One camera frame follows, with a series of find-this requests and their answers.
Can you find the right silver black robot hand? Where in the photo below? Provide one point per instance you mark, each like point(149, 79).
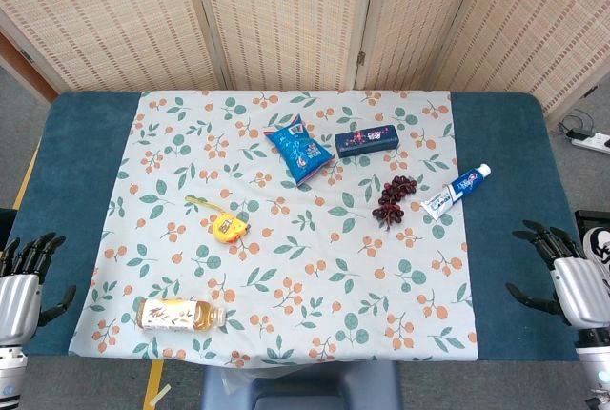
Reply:
point(574, 291)

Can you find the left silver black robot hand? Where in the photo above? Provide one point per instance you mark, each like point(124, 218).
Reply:
point(19, 302)

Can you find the yellow tape measure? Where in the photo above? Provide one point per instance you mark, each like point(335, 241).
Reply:
point(228, 226)

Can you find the black white sneaker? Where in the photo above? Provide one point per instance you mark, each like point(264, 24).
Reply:
point(599, 252)

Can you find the blue table cover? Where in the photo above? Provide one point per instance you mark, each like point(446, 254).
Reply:
point(62, 190)

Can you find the white power strip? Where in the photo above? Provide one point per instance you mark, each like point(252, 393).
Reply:
point(592, 141)

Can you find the white blue toothpaste tube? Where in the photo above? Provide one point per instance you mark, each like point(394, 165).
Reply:
point(455, 191)

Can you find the amber tea bottle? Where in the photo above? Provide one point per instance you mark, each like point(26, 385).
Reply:
point(180, 315)

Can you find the dark red grape bunch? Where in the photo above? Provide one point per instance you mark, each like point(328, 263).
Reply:
point(393, 199)

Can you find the dark blue rectangular box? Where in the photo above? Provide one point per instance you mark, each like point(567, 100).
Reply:
point(366, 140)

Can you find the floral tablecloth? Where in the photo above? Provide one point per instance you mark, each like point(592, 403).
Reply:
point(286, 238)

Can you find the blue grey chair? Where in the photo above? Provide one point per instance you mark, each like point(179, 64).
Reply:
point(300, 388)

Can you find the blue snack bag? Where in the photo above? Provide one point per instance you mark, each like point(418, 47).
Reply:
point(298, 153)

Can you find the woven folding screen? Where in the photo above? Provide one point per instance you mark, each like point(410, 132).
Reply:
point(295, 14)

